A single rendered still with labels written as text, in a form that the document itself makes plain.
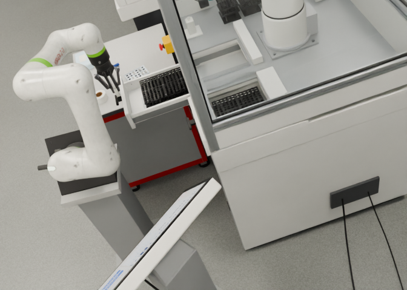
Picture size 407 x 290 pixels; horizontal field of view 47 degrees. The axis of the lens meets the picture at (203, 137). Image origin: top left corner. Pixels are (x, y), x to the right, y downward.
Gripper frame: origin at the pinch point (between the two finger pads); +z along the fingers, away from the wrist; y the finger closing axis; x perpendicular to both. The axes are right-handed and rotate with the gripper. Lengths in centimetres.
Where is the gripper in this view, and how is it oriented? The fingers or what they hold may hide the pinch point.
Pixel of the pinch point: (116, 91)
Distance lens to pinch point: 237.1
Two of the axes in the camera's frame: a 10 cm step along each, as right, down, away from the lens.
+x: 2.4, 7.0, -6.7
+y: -9.4, 3.3, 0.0
